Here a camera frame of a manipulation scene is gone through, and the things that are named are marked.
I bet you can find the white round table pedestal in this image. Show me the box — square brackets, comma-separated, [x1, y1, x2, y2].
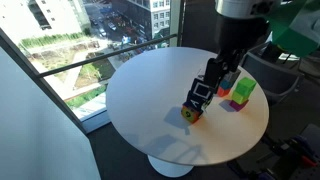
[148, 156, 193, 178]

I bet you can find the bright green block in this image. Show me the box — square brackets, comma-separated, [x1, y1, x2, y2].
[235, 77, 256, 96]

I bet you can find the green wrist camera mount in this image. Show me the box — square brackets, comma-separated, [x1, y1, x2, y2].
[266, 0, 320, 57]

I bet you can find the grey office chair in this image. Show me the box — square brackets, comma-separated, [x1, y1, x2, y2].
[240, 43, 304, 106]

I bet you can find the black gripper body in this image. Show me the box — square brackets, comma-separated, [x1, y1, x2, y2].
[214, 15, 268, 63]

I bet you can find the orange red bottom cube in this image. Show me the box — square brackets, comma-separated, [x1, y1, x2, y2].
[181, 105, 203, 124]

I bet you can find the magenta block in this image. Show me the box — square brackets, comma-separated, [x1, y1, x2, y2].
[229, 100, 249, 111]

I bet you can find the grey window handrail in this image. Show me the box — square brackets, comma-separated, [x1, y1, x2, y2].
[36, 34, 178, 78]

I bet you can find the teal blue block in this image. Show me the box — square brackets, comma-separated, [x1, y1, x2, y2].
[220, 80, 233, 90]

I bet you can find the black checkered middle cube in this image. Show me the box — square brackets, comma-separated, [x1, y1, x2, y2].
[186, 78, 213, 111]

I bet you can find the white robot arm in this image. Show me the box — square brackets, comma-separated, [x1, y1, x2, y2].
[204, 0, 281, 90]

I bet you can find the black equipment with orange clamp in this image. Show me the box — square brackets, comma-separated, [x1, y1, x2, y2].
[227, 124, 320, 180]

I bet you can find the yellow-green block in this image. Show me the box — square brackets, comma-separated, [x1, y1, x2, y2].
[231, 91, 248, 104]

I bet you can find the orange block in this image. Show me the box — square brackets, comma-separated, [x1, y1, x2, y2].
[217, 87, 231, 97]

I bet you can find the grey block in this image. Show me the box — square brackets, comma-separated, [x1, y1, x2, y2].
[225, 69, 241, 83]

